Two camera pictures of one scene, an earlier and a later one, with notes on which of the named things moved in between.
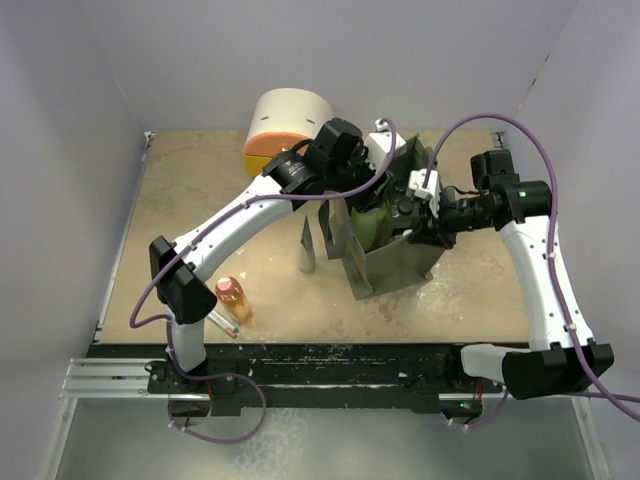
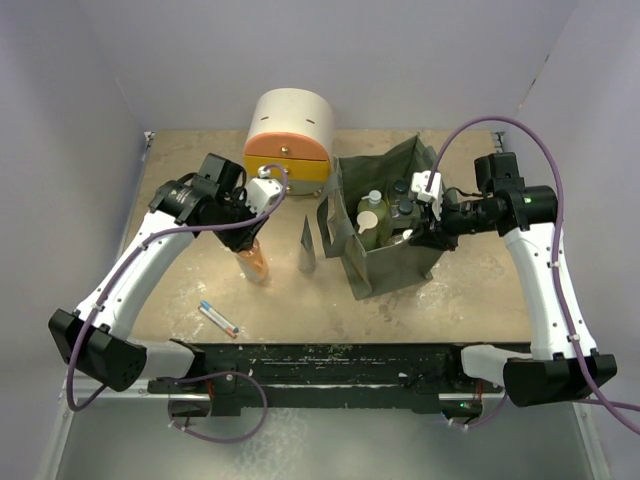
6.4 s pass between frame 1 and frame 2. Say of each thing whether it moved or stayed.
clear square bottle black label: stayed
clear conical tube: stayed
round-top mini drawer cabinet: stayed
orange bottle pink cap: moved
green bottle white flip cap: moved
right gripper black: stayed
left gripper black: moved
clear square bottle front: stayed
